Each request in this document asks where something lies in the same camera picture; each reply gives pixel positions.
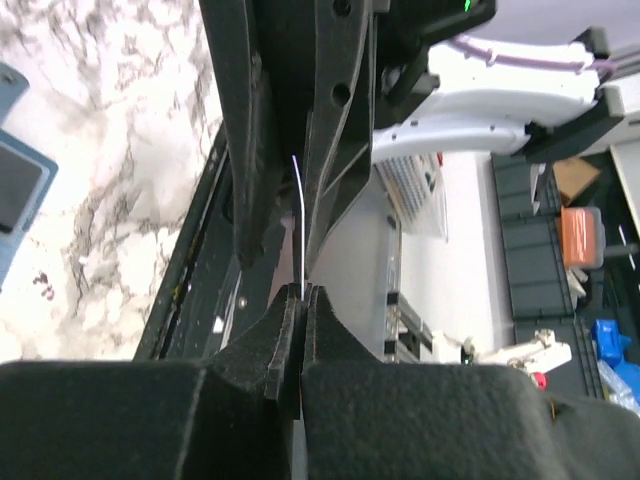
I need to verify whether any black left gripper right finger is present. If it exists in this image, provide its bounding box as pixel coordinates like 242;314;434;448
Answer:
301;287;639;479

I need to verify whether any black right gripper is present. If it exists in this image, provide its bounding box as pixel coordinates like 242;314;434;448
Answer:
303;0;496;273

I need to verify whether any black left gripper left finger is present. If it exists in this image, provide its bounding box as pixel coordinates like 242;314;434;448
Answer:
1;285;302;479

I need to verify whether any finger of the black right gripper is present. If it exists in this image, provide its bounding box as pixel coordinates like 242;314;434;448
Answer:
200;0;280;268

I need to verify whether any thin white card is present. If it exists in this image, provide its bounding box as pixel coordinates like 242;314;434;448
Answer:
292;155;306;301

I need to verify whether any blue leather card holder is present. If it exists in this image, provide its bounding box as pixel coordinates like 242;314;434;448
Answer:
0;62;60;294

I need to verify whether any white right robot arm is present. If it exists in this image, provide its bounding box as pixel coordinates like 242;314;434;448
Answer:
200;1;625;277

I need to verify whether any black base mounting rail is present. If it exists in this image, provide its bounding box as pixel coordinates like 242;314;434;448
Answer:
134;129;286;360

